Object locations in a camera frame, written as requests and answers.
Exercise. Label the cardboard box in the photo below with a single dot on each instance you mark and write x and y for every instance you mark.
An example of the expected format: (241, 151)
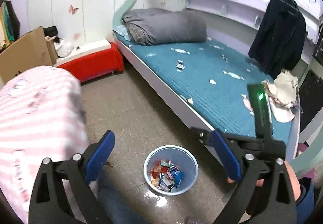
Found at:
(27, 55)

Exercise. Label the pile of wrappers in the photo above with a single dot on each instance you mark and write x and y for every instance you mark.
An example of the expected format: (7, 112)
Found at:
(166, 176)

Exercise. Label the grey duvet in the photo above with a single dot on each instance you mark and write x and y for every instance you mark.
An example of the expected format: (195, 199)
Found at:
(166, 27)

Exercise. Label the person's right hand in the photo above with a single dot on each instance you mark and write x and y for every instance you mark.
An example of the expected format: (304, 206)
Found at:
(230, 180)

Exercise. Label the red covered bench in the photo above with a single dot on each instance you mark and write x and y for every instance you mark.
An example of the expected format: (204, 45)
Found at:
(98, 65)

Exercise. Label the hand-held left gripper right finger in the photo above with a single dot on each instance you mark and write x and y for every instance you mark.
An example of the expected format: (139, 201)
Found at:
(225, 156)

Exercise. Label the beige garment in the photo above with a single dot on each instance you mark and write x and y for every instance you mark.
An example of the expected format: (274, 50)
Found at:
(285, 85)

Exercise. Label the teal hanging garment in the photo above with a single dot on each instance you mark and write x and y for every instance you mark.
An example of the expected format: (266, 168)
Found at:
(8, 24)

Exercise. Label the black bag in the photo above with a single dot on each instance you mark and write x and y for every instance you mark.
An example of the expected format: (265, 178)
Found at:
(51, 33)

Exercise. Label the blue wastebasket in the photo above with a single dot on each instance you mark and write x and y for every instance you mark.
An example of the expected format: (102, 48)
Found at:
(151, 176)

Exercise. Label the pink butterfly sticker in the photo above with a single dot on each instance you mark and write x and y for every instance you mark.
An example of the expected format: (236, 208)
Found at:
(73, 9)

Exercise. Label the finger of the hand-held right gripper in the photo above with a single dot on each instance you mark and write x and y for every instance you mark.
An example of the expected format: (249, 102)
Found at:
(203, 137)

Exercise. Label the mint and white bed frame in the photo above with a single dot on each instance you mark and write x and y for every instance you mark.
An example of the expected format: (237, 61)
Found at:
(166, 103)

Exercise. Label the bed with teal mattress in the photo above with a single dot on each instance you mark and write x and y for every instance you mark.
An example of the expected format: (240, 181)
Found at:
(201, 70)

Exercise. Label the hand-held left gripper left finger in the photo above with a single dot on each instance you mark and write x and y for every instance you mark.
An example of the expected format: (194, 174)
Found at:
(101, 156)

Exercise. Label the pink checked tablecloth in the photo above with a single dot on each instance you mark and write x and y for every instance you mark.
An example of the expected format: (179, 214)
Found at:
(37, 118)

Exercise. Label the white plastic bag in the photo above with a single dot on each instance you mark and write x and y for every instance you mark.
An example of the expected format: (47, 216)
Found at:
(64, 48)

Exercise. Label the dark hanging jacket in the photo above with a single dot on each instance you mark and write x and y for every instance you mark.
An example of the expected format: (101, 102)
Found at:
(280, 37)

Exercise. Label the white board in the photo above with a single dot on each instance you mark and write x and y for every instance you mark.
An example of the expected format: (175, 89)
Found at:
(88, 48)

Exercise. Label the person's right forearm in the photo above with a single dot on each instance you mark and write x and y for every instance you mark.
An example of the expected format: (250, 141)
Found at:
(294, 183)

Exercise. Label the beige cap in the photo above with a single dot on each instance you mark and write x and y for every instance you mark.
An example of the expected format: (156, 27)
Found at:
(281, 114)

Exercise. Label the white wall shelf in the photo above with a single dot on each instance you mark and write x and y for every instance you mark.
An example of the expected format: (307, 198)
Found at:
(227, 4)

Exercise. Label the person's leg in jeans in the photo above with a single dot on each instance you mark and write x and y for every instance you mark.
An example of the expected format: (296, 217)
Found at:
(113, 203)

